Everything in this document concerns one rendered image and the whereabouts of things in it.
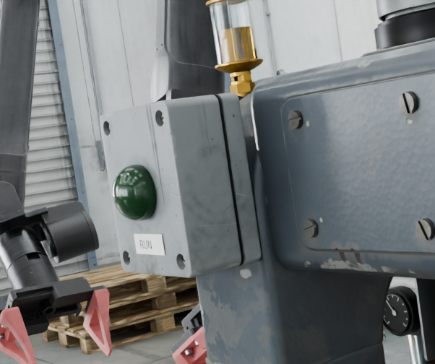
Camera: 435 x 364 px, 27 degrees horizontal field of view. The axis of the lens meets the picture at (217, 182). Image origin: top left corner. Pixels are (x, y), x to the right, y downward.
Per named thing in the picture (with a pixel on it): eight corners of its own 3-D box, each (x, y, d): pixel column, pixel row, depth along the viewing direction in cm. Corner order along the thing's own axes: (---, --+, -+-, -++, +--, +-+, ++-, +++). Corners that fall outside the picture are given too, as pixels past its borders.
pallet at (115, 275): (35, 302, 662) (32, 282, 661) (179, 269, 721) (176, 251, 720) (76, 313, 591) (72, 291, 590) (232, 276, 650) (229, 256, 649)
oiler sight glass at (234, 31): (209, 66, 54) (201, 7, 53) (243, 63, 55) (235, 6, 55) (233, 60, 52) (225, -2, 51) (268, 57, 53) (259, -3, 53)
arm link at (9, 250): (-6, 256, 122) (-11, 229, 118) (43, 238, 124) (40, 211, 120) (12, 294, 118) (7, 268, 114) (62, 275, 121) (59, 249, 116)
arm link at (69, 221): (-15, 212, 125) (-16, 185, 118) (63, 186, 130) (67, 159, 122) (16, 289, 122) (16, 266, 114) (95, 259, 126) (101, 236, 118)
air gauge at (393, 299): (378, 334, 70) (372, 287, 70) (394, 328, 71) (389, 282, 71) (414, 339, 67) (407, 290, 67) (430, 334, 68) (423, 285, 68)
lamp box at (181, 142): (121, 272, 51) (97, 114, 51) (188, 256, 54) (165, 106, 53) (192, 279, 45) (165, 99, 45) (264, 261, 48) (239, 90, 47)
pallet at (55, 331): (42, 340, 663) (39, 321, 663) (182, 303, 727) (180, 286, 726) (87, 354, 594) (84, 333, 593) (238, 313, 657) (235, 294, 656)
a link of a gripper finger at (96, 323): (132, 332, 111) (102, 275, 116) (79, 344, 107) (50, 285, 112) (119, 365, 115) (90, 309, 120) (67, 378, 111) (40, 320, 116)
